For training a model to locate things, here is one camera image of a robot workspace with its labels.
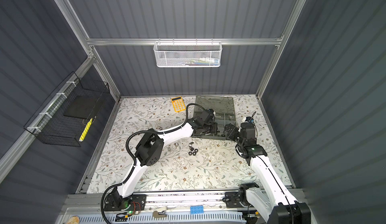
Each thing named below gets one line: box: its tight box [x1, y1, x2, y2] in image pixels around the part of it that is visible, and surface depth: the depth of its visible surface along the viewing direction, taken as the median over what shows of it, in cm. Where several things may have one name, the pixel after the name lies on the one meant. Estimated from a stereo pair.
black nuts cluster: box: [188, 141, 199, 156], surface depth 93 cm
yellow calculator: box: [170, 95, 186, 113], surface depth 117 cm
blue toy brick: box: [189, 204, 205, 215], surface depth 72 cm
